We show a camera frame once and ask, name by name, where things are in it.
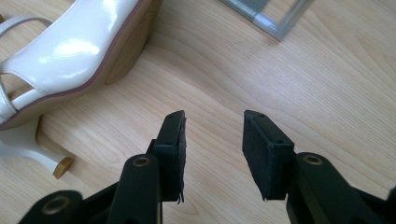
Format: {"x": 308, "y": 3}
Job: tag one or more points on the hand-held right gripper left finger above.
{"x": 169, "y": 149}

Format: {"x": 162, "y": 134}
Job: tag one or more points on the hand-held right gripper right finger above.
{"x": 264, "y": 158}

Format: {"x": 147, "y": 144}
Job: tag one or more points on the white high-heeled sandal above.
{"x": 77, "y": 53}

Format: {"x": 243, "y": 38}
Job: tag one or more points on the grey metal shoe rack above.
{"x": 264, "y": 18}

